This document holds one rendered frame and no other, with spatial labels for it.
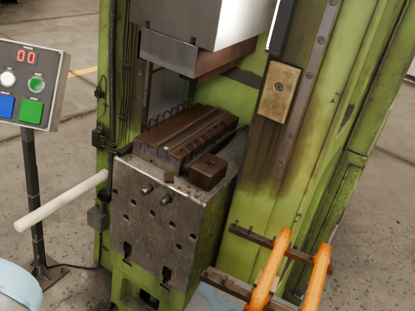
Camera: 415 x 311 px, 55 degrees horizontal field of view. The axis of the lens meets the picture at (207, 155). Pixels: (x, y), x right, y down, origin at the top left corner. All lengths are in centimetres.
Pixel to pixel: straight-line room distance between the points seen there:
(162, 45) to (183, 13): 12
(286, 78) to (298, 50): 8
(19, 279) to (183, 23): 82
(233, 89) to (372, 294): 148
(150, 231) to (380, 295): 153
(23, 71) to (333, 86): 101
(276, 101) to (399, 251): 194
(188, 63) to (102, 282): 136
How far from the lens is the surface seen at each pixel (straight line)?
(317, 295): 109
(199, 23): 112
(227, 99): 170
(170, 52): 119
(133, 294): 189
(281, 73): 117
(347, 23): 112
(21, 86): 151
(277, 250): 115
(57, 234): 243
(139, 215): 146
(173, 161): 132
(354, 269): 264
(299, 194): 133
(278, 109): 120
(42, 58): 149
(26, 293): 53
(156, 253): 152
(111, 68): 154
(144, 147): 138
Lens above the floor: 171
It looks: 33 degrees down
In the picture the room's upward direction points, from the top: 11 degrees clockwise
